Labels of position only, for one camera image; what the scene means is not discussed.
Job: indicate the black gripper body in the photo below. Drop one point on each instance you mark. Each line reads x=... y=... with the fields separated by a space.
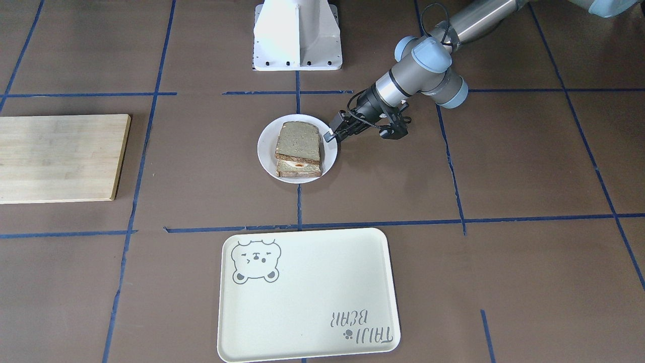
x=367 y=104

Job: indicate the wooden cutting board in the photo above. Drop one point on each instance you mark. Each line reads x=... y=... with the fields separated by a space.
x=62 y=158

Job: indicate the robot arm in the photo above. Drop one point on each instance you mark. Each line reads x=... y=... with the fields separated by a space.
x=424 y=66

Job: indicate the white round plate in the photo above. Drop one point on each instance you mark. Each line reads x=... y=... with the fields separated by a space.
x=266 y=147

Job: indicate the bread slice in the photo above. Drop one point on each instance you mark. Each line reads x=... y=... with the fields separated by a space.
x=286 y=171
x=298 y=141

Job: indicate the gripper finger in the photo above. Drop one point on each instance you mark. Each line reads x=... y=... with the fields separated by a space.
x=344 y=122
x=329 y=136

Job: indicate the cream bear tray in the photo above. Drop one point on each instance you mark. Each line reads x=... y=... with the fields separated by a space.
x=303 y=294

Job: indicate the gripper black camera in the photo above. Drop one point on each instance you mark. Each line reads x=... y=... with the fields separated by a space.
x=397 y=127

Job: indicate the fried egg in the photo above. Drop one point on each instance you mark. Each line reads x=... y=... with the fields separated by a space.
x=296 y=164

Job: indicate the white camera mast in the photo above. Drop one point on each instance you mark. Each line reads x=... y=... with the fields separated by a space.
x=296 y=36

